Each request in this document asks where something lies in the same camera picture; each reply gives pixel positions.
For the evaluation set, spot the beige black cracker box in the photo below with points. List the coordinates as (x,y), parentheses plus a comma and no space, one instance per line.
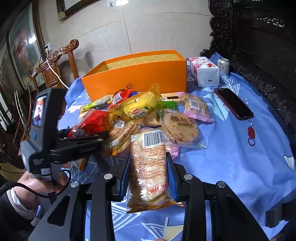
(172,96)

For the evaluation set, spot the carved wooden chair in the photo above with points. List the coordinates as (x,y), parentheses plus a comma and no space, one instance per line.
(50,68)

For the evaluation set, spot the red phone charm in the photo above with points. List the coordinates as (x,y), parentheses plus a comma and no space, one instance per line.
(251,134)

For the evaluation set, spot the green snack packet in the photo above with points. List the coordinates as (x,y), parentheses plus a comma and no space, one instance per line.
(163,106)

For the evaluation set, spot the small red candy packet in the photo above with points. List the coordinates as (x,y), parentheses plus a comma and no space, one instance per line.
(120,96)

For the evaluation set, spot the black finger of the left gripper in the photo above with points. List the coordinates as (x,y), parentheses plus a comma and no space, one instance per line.
(96,139)

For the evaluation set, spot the long biscuit pack with barcode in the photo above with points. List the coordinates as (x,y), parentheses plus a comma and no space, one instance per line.
(148,179)

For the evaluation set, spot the floral tissue pack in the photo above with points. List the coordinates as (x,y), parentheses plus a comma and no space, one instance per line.
(205,72)

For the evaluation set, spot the yellow cake snack bag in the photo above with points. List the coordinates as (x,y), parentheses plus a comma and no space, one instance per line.
(138,105)

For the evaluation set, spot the white drink can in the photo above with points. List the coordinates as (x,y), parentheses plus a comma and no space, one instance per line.
(223,65)

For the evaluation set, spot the red snack packet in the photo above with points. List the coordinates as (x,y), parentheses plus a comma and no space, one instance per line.
(94,122)

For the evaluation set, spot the yellow-green snack packet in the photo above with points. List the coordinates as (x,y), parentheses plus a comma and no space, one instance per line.
(105,100)

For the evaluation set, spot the pink small-cookie bag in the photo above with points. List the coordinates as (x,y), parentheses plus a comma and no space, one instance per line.
(195,107)

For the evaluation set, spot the orange cardboard box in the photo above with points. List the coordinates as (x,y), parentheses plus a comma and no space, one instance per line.
(138,72)

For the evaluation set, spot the red-cased smartphone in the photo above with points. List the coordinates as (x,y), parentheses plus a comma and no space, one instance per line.
(236,105)

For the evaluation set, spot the person's left hand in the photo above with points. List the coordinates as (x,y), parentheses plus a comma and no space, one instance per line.
(28,199)

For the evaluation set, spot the wooden picture frame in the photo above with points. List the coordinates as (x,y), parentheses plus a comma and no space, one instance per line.
(65,12)

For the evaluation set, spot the cracker sleeve clear pack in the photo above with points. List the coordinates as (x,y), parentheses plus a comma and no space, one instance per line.
(119,136)

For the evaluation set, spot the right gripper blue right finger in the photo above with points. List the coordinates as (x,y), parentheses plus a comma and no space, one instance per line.
(173,179)

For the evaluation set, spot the framed wall painting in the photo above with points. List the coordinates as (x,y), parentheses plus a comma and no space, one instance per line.
(23,42)

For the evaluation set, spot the round cookie clear pack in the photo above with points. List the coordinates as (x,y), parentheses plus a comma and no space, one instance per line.
(181,130)

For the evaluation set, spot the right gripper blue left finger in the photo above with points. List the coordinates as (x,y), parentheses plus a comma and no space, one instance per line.
(123,177)

